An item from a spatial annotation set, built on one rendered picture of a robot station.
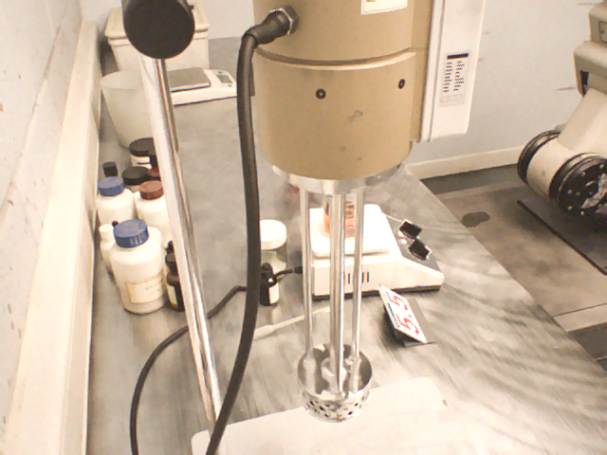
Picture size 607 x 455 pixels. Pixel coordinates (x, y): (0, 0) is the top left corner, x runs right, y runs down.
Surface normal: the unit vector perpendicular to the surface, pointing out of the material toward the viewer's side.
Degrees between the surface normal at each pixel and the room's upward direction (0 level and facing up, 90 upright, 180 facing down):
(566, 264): 0
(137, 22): 90
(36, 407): 0
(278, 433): 0
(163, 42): 90
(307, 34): 90
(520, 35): 90
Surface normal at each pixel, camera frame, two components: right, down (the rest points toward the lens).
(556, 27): 0.27, 0.52
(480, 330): -0.03, -0.84
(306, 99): -0.36, 0.52
